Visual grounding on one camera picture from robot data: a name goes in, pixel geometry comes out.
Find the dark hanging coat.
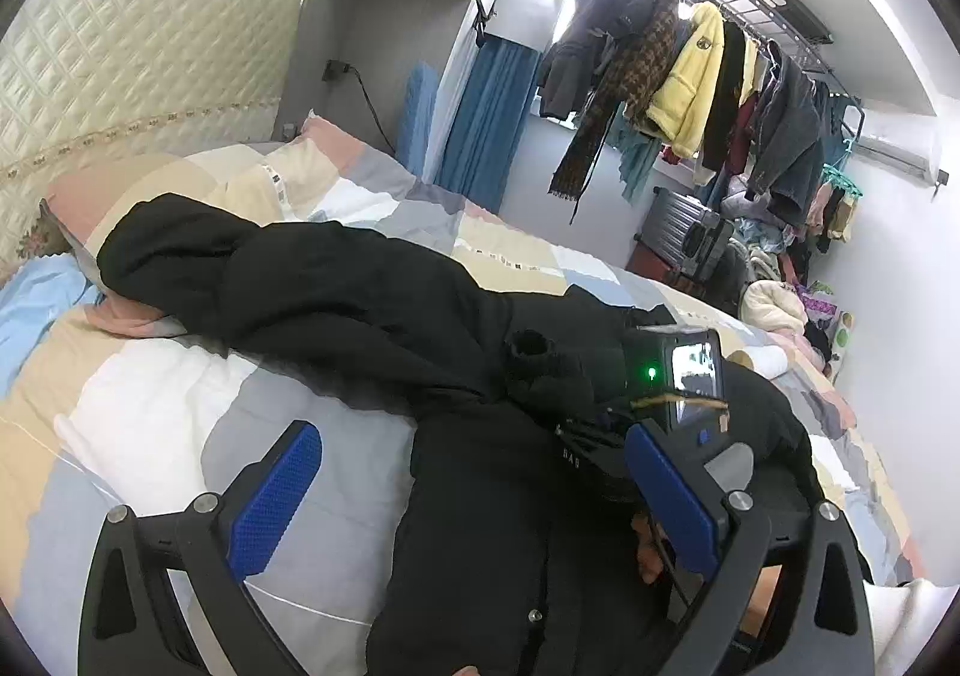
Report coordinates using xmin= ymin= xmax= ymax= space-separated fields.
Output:
xmin=537 ymin=0 xmax=654 ymax=121

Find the blue folded board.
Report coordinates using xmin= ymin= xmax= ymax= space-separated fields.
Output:
xmin=395 ymin=62 xmax=439 ymax=178

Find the white roll pillow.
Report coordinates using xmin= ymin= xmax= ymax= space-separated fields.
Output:
xmin=727 ymin=344 xmax=791 ymax=380

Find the grey denim jacket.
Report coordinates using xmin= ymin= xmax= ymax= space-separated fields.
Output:
xmin=747 ymin=41 xmax=830 ymax=227

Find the black charger with cable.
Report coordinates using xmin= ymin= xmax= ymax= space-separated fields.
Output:
xmin=322 ymin=59 xmax=395 ymax=155

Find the brown plaid scarf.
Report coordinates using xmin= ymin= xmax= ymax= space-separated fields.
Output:
xmin=548 ymin=0 xmax=679 ymax=200

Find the large black coat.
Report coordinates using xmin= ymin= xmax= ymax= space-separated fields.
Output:
xmin=98 ymin=194 xmax=828 ymax=674

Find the grey wall cabinet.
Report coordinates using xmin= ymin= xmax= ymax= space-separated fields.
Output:
xmin=273 ymin=0 xmax=544 ymax=182

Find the patchwork pastel quilt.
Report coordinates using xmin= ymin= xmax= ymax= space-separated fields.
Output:
xmin=2 ymin=119 xmax=918 ymax=674

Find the silver ribbed suitcase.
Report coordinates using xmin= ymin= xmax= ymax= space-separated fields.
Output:
xmin=635 ymin=187 xmax=734 ymax=283

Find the light blue pillow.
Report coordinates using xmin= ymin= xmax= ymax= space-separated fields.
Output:
xmin=0 ymin=254 xmax=101 ymax=396

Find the blue curtain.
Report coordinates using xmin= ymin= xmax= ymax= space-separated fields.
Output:
xmin=436 ymin=36 xmax=540 ymax=213

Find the person's right hand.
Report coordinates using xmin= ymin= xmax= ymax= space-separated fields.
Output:
xmin=631 ymin=513 xmax=667 ymax=585

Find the teal hanging garment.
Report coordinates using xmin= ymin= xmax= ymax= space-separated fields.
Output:
xmin=605 ymin=106 xmax=662 ymax=205

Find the yellow fleece jacket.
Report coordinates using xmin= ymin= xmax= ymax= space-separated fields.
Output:
xmin=646 ymin=2 xmax=726 ymax=160

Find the cream plush bundle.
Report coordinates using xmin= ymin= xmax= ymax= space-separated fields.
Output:
xmin=739 ymin=280 xmax=809 ymax=334

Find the white air conditioner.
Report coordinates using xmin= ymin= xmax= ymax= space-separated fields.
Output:
xmin=856 ymin=135 xmax=950 ymax=187

